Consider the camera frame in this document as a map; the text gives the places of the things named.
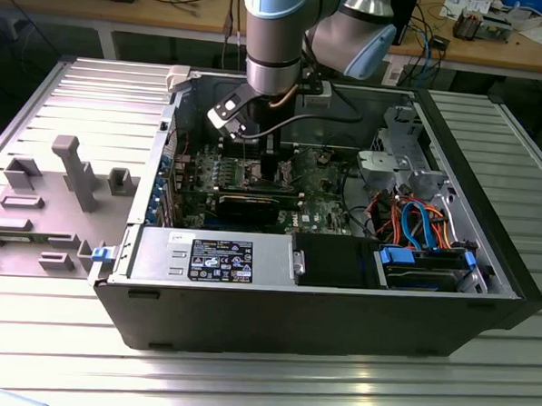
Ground blue wire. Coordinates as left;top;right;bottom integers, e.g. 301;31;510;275
399;199;441;254

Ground black RAM slot bank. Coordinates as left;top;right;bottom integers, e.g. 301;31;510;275
217;135;302;163

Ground blue cable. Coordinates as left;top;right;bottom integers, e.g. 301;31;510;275
412;26;439;88

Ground silver drive cage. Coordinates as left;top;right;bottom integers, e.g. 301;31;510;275
371;103;440;174

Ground green motherboard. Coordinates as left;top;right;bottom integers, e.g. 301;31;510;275
169;138;361;238

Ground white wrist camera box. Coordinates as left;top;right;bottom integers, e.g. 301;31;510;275
204;82;255;142

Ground wooden desk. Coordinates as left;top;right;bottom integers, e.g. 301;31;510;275
0;0;542;84

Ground black RAM stick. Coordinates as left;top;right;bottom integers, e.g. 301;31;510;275
215;183;305;209

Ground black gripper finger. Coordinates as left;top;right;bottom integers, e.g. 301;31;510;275
260;135;284;187

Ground blue case latch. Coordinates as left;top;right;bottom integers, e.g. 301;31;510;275
91;245;115;265

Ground silver metal bracket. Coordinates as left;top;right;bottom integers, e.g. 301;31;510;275
353;148;414;193

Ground hard disk in blue carrier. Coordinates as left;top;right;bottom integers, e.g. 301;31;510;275
371;243;479;294

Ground grey parts rack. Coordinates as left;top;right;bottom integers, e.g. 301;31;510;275
0;132;143;283

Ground CPU socket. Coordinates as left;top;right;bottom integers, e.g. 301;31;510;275
234;157;297;192

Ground white printed papers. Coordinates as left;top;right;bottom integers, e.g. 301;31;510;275
439;0;492;21

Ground black open PC case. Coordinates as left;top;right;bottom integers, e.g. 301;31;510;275
84;59;542;372

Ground metal wire locking lever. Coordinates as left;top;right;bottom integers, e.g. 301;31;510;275
239;135;253;187

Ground finned metal heat sink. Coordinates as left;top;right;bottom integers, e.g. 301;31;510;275
451;7;485;41

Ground black hanging cable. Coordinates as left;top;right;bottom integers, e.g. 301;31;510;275
233;27;246;74
219;8;237;71

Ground orange wire bundle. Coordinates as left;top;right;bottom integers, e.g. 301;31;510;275
371;193;459;251

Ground silver power supply unit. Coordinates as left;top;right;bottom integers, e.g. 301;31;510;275
128;225;298;290

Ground black upright device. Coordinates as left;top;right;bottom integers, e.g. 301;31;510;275
390;0;418;48

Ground green circuit board box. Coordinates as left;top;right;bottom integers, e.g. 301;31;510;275
479;13;514;44

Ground black graphics card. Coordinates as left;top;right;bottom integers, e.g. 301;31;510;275
214;193;282;228

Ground black label sticker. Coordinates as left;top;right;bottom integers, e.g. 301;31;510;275
189;237;256;285

